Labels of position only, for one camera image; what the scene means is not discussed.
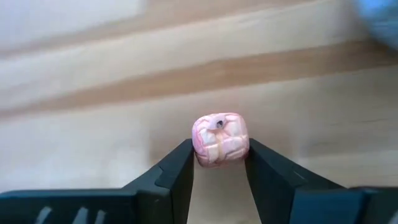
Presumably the small potted green plant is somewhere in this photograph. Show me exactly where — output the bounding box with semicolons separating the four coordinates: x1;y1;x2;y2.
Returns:
354;0;398;50

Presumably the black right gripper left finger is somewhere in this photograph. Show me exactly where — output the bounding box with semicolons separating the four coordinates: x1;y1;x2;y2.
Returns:
123;139;196;224

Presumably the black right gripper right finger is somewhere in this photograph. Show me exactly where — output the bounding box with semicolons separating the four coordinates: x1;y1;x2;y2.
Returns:
244;139;352;224

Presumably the pink textured fruit toy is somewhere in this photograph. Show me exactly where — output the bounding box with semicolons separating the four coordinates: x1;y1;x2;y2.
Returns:
192;112;251;169

